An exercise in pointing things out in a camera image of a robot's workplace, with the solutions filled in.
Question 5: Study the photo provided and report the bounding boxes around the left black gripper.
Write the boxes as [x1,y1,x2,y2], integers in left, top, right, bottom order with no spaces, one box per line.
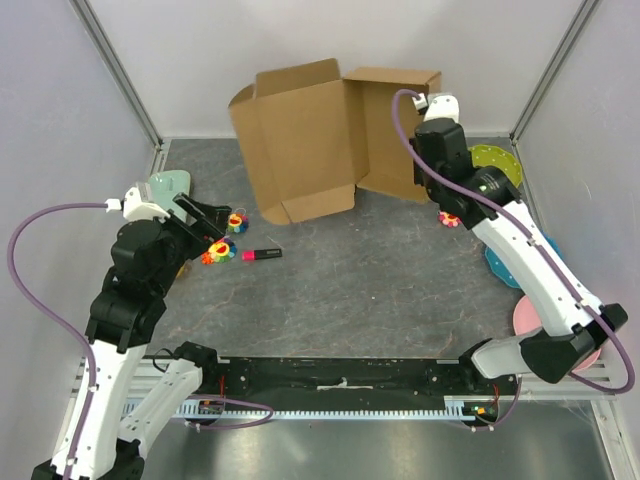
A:
[153,191,233,292]

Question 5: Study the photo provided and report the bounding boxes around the pink marker pen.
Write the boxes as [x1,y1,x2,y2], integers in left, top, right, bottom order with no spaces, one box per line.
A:
[242,248,283,262]

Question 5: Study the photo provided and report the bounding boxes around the brown cardboard paper box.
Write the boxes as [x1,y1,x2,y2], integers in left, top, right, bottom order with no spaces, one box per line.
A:
[228,58,441,225]

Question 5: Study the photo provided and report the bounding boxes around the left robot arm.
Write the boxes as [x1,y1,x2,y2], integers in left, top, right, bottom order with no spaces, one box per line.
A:
[32,188,232,479]

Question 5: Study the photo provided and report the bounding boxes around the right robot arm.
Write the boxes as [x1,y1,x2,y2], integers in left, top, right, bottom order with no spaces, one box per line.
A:
[410,118,628,394]

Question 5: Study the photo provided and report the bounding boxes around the red rainbow flower toy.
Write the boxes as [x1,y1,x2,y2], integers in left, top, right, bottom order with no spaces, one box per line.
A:
[201,237,237,265]

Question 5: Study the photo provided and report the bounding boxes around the mint green tray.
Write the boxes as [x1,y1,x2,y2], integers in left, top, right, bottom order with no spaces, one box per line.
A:
[148,170,191,221]

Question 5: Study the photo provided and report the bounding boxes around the pink flower toy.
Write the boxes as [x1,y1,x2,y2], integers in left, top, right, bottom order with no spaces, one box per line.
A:
[438,211,462,228]

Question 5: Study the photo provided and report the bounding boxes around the green dotted plate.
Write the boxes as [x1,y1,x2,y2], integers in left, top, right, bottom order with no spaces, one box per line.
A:
[469,144,523,188]

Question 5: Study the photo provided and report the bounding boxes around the blue dotted plate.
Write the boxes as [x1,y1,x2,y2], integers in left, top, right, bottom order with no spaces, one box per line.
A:
[483,232,564,296]

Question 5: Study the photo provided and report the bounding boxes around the pink plate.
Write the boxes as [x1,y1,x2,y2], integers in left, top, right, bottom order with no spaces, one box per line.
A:
[512,295,601,373]

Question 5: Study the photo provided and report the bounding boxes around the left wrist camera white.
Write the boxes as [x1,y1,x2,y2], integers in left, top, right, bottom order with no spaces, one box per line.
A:
[122,182,169,222]

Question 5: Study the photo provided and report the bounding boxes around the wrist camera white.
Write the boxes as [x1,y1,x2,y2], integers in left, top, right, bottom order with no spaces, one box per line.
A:
[122,182,169,222]
[412,93,460,123]

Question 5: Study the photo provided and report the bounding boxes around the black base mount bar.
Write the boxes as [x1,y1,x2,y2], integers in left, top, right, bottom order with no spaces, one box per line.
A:
[196,357,515,411]

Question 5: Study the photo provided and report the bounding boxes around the white cable duct rail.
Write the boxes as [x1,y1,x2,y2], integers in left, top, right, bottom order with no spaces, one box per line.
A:
[119,397,521,421]

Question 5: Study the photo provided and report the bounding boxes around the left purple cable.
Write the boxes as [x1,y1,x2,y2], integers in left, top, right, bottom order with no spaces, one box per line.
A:
[7,201,124,479]

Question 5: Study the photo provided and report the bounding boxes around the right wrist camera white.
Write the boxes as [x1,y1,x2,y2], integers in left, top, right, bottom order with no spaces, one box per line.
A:
[412,93,460,123]

